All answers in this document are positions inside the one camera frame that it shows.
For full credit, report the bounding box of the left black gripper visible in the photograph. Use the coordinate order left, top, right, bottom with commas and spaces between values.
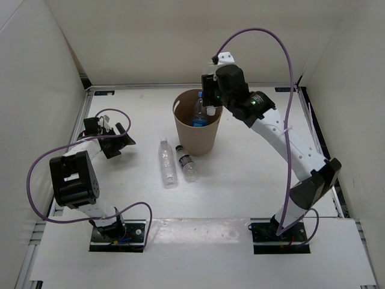
101, 123, 135, 159

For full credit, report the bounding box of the white-blue label plastic bottle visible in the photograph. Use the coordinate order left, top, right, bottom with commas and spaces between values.
206, 106, 216, 117

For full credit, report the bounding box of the blue-label blue-cap plastic bottle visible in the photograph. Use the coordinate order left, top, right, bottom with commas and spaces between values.
191, 92, 208, 127

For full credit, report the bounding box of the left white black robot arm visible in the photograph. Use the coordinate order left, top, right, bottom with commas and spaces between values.
49, 115, 135, 241

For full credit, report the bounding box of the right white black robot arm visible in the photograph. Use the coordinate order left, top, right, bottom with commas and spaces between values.
201, 64, 342, 241

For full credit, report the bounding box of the brown paper bin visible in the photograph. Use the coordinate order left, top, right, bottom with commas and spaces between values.
173, 89, 223, 156

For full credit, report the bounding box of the clear white-cap plastic bottle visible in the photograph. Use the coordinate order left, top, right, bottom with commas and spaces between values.
158, 138, 177, 187

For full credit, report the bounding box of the black-label plastic bottle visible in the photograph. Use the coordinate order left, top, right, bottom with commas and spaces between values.
175, 145, 199, 182

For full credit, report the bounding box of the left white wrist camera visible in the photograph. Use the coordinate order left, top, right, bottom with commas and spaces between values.
99, 115, 110, 131

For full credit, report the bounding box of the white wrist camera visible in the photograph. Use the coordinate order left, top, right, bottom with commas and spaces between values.
99, 115, 110, 131
211, 52, 235, 66

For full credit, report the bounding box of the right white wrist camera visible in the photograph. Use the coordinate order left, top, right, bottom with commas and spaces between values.
211, 52, 235, 66

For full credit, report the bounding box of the aluminium frame rail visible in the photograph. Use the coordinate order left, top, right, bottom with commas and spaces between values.
79, 73, 290, 92

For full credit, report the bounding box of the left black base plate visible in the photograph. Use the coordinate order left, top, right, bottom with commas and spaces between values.
88, 220, 147, 253

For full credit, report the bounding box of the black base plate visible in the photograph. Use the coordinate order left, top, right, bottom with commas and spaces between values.
88, 220, 147, 253
248, 220, 310, 255

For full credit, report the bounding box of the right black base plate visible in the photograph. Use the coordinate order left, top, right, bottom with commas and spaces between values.
248, 220, 310, 255

